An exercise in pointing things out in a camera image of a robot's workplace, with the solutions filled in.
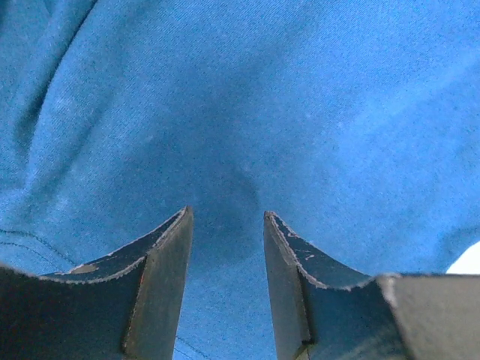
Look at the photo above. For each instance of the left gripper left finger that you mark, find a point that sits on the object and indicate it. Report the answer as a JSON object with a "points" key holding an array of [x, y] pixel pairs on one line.
{"points": [[125, 305]]}

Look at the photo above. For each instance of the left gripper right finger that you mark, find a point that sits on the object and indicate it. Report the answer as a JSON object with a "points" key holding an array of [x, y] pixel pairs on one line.
{"points": [[323, 309]]}

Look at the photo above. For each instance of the blue t shirt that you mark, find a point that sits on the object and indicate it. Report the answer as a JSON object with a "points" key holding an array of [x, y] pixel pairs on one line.
{"points": [[356, 121]]}

